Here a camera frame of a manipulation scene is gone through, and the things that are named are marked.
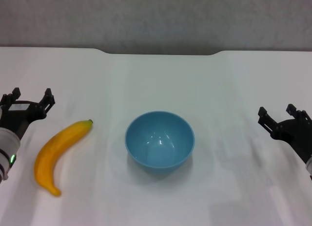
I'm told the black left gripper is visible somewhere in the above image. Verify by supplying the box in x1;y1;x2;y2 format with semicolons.
0;87;56;139

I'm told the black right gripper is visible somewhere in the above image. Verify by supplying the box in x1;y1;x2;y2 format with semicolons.
257;103;312;165

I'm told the yellow banana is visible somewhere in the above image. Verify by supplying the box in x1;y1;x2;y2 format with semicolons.
33;119;95;197

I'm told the blue bowl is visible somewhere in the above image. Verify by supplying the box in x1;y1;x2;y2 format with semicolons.
124;111;195;169

